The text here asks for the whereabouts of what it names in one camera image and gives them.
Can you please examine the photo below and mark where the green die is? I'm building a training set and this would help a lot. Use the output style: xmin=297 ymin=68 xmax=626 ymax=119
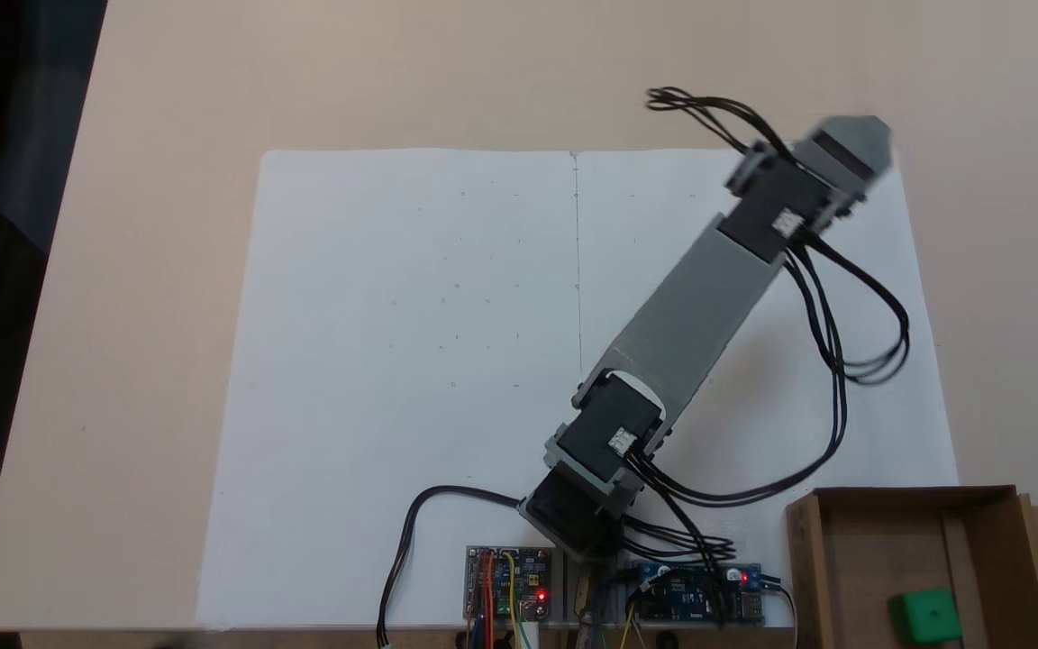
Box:
xmin=887 ymin=588 xmax=963 ymax=646

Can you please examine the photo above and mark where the short black servo wire loop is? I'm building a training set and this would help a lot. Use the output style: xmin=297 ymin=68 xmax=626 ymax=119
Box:
xmin=645 ymin=86 xmax=795 ymax=168

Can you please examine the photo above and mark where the red jumper wire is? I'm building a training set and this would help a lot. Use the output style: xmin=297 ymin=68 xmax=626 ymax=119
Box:
xmin=476 ymin=550 xmax=495 ymax=649

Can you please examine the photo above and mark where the circuit board with jumper wires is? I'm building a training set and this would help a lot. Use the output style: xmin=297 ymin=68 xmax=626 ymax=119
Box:
xmin=463 ymin=544 xmax=554 ymax=625

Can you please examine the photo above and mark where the black table cable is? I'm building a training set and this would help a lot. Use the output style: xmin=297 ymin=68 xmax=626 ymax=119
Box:
xmin=378 ymin=485 xmax=529 ymax=648

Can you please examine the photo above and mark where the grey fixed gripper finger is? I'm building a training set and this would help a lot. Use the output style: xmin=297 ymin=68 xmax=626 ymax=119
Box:
xmin=813 ymin=115 xmax=895 ymax=178

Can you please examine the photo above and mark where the black base wire bundle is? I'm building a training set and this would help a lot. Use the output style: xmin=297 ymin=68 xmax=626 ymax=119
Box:
xmin=618 ymin=469 xmax=741 ymax=623

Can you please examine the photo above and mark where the yellow jumper wire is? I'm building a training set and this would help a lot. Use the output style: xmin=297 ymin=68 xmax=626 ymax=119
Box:
xmin=501 ymin=552 xmax=522 ymax=649

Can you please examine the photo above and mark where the long black servo wire loop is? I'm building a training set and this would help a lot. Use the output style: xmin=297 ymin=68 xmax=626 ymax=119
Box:
xmin=625 ymin=230 xmax=913 ymax=506

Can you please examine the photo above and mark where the blue circuit board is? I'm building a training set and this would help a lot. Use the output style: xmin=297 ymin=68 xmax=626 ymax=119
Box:
xmin=629 ymin=559 xmax=766 ymax=625

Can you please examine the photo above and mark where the brown cardboard box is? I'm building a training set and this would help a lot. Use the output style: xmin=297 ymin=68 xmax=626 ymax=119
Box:
xmin=785 ymin=485 xmax=1038 ymax=649

